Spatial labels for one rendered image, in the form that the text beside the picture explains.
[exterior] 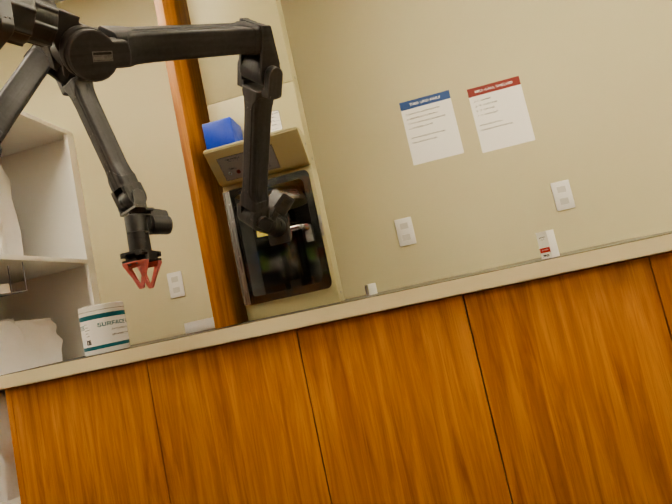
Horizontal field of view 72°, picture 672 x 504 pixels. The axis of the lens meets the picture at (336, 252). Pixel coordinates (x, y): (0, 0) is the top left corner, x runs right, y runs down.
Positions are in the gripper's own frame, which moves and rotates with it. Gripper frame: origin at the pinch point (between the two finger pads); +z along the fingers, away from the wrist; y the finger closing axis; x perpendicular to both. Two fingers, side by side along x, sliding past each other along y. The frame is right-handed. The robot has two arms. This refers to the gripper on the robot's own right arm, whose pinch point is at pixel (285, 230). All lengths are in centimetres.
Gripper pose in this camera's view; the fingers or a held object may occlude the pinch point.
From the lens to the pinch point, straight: 148.8
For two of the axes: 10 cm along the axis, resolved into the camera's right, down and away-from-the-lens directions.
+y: -2.1, -9.7, 0.9
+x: -9.6, 2.2, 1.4
